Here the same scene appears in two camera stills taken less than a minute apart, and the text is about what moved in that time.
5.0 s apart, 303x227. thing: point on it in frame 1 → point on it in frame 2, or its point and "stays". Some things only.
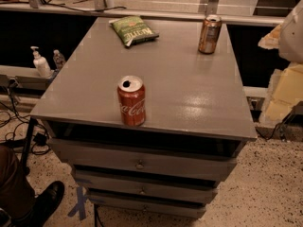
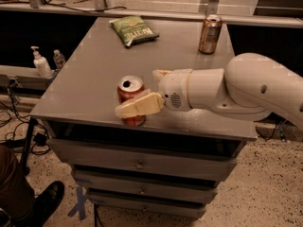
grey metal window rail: (113, 13) stays
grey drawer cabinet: (198, 119) stays
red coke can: (132, 95) stays
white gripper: (293, 35) → (174, 88)
